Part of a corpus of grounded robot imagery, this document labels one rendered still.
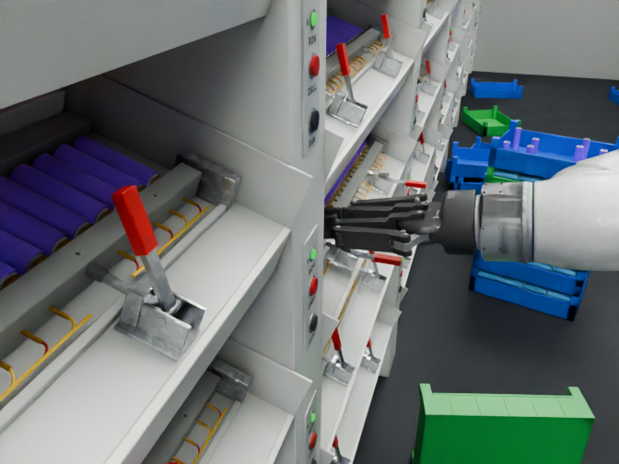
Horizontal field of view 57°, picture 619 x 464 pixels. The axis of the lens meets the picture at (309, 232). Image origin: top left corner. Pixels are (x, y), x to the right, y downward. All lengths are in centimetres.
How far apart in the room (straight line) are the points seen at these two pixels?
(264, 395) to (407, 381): 91
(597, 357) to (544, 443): 52
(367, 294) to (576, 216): 54
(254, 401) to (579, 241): 36
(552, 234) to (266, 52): 36
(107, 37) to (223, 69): 20
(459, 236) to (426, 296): 111
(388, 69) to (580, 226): 44
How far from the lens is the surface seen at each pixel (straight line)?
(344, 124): 69
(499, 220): 64
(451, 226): 65
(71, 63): 23
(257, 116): 43
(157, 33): 28
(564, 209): 64
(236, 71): 43
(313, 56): 46
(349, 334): 98
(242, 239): 43
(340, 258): 77
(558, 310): 177
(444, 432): 114
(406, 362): 151
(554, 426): 118
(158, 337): 33
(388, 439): 132
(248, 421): 56
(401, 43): 111
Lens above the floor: 97
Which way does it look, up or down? 28 degrees down
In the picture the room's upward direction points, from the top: straight up
